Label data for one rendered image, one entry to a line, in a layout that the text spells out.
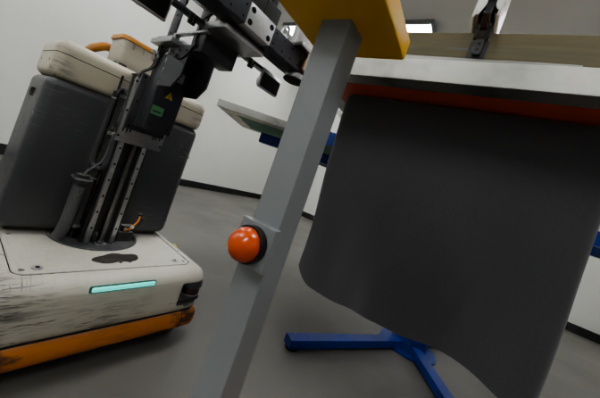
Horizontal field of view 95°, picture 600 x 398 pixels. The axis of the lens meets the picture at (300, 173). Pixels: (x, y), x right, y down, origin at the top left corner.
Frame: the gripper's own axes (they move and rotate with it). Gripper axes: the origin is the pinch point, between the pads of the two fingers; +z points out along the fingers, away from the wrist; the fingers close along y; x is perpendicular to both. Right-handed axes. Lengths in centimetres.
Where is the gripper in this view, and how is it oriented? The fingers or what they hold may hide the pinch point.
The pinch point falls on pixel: (476, 56)
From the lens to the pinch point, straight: 71.7
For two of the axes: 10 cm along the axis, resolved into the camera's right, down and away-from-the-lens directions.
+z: -3.3, 9.4, -0.1
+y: -4.9, -1.8, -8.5
